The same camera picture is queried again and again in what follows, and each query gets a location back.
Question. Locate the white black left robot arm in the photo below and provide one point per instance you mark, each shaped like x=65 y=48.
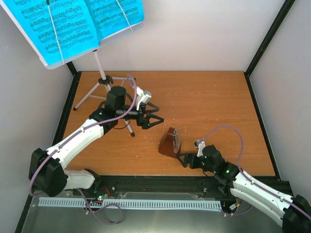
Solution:
x=48 y=170

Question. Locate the blue sheet music book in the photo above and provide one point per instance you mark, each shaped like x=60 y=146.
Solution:
x=62 y=30

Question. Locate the black frame post right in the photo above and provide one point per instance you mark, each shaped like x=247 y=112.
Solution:
x=281 y=15

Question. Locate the light blue slotted cable duct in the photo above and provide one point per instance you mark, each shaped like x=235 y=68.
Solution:
x=204 y=205

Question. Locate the brown wooden metronome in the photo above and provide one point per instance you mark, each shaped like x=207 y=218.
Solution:
x=166 y=144

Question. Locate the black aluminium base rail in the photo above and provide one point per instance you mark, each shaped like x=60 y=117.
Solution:
x=202 y=186

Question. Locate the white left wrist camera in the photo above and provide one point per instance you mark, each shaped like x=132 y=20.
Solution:
x=143 y=97

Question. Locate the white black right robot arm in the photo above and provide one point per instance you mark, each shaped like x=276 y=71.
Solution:
x=292 y=214

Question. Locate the clear plastic metronome cover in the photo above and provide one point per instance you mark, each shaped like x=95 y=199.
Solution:
x=176 y=141

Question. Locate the white tripod music stand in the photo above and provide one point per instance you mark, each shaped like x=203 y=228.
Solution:
x=104 y=80

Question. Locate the black frame post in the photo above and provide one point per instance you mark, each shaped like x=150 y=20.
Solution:
x=281 y=15
x=59 y=132

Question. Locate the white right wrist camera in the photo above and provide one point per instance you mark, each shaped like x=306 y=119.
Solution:
x=199 y=145

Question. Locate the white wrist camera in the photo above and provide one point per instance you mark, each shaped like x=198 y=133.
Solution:
x=199 y=145
x=143 y=97

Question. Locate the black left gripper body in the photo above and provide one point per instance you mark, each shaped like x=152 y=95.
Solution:
x=140 y=121

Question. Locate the black frame post left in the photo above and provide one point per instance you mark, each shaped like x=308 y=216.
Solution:
x=59 y=132

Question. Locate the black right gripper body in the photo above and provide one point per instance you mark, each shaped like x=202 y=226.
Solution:
x=196 y=165

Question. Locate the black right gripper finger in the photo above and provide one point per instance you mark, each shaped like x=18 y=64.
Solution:
x=184 y=161
x=184 y=156

